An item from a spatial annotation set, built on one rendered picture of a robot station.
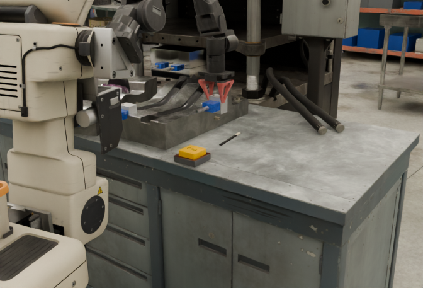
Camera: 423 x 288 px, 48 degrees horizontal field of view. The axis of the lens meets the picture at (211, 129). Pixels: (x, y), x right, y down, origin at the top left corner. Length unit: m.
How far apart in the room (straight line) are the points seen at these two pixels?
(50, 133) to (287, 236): 0.69
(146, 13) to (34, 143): 0.43
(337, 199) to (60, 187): 0.70
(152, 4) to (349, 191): 0.68
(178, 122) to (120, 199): 0.39
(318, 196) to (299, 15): 1.09
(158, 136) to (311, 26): 0.92
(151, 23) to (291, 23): 1.10
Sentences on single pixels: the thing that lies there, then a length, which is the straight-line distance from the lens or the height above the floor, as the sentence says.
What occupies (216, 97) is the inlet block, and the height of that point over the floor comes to 0.96.
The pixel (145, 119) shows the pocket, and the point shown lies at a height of 0.88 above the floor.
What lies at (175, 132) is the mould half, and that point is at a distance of 1.55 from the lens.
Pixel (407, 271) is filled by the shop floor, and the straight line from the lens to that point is 2.49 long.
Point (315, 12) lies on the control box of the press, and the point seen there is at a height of 1.18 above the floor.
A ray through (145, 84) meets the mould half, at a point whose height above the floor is 0.90.
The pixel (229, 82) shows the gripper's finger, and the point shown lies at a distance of 1.49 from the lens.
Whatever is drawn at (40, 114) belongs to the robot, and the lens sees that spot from 1.16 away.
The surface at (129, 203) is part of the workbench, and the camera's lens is 1.74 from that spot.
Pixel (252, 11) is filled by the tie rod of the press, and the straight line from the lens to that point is 2.11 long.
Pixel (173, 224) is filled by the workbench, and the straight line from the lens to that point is 1.61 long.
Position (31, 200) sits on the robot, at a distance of 1.34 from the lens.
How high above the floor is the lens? 1.34
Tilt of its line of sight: 18 degrees down
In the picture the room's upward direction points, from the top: 1 degrees counter-clockwise
